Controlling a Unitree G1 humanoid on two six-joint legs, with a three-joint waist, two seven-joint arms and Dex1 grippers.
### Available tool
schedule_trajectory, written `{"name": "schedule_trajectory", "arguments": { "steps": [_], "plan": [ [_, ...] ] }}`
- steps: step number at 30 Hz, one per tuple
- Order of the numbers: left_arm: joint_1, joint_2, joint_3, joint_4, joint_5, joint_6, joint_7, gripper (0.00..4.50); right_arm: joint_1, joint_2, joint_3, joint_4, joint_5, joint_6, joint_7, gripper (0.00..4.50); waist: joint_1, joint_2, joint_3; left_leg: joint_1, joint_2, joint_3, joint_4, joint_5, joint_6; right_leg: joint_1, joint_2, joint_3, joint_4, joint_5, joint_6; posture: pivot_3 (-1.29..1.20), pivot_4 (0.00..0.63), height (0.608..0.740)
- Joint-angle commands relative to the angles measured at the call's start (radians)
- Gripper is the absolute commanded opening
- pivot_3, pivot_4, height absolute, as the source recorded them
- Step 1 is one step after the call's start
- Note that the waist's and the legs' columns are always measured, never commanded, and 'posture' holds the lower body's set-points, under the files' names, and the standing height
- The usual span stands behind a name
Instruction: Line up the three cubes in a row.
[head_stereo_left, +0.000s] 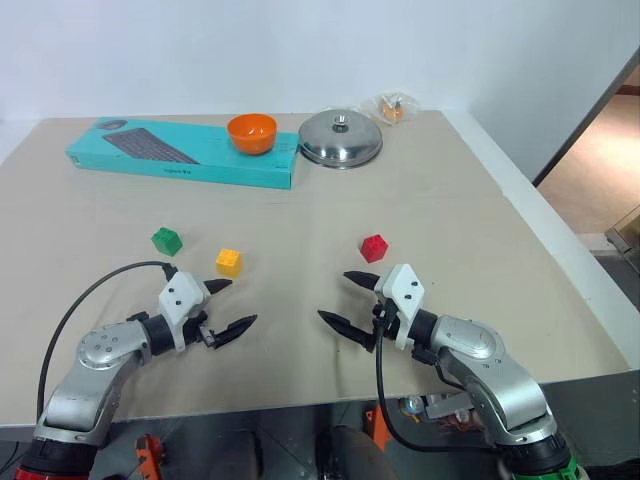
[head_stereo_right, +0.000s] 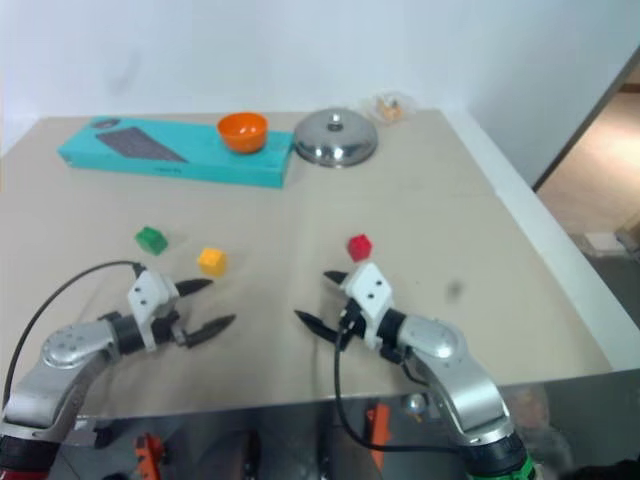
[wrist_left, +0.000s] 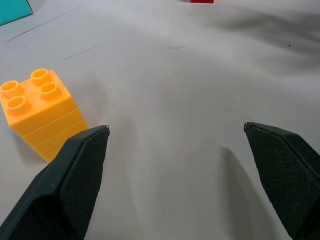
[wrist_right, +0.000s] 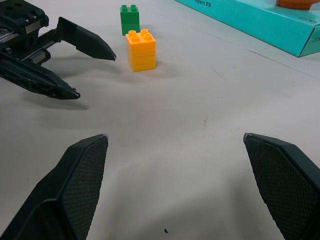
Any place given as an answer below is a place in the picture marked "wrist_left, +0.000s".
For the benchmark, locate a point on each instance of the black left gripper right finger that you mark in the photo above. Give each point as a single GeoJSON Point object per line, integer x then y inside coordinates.
{"type": "Point", "coordinates": [287, 175]}

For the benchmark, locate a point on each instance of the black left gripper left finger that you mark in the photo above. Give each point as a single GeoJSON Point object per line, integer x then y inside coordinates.
{"type": "Point", "coordinates": [62, 185]}

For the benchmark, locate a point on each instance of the yellow studded toy block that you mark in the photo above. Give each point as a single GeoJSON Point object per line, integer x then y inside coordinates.
{"type": "Point", "coordinates": [45, 112]}

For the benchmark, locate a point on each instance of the teal flat mat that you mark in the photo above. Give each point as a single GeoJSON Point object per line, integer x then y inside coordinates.
{"type": "Point", "coordinates": [12, 10]}

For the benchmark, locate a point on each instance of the red toy block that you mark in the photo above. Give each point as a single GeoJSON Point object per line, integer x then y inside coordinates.
{"type": "Point", "coordinates": [202, 1]}

